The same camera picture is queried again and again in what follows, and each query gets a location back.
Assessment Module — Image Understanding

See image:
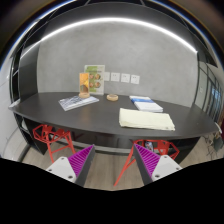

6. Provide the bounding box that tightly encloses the white wall socket left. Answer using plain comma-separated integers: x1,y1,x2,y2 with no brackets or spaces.
111,72,120,82

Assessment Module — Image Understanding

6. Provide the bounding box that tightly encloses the red metal stool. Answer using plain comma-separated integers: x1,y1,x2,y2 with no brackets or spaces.
33,124,76,162
114,139,179,185

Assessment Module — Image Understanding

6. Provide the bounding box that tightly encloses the blue white booklet stack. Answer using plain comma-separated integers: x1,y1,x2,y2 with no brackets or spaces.
130,96,163,112

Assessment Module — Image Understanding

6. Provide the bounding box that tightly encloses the green white wall poster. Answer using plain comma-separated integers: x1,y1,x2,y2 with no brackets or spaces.
84,65,105,95

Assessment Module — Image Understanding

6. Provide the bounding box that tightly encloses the white wall socket right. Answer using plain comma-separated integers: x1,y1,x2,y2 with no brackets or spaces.
131,75,140,84

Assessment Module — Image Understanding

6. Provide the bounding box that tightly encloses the dark long table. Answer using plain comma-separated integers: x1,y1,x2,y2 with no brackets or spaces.
10,92,218,148

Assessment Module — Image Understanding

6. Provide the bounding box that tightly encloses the white wall socket middle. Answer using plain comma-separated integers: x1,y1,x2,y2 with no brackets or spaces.
121,73,130,83

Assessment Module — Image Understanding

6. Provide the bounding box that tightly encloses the right red metal stool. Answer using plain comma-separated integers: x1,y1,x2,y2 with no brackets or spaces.
114,139,179,185

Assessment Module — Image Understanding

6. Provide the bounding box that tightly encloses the orange menu card stand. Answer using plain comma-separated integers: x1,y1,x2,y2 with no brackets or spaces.
79,73,90,98

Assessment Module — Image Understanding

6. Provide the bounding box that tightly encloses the grey magazine on table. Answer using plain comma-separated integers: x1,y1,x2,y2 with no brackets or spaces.
59,96,99,111

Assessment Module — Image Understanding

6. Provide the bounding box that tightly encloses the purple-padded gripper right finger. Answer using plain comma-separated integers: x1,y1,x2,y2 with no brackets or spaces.
133,144,182,185

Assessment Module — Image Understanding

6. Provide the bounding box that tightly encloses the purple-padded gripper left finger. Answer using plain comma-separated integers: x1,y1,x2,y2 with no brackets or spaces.
47,145,95,187

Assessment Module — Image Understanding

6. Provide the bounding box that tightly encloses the left red metal stool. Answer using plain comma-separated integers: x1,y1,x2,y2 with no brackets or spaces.
33,124,76,162

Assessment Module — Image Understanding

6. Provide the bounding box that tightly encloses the white wall socket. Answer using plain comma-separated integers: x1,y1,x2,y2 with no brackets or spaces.
111,72,120,82
131,75,140,84
121,73,130,83

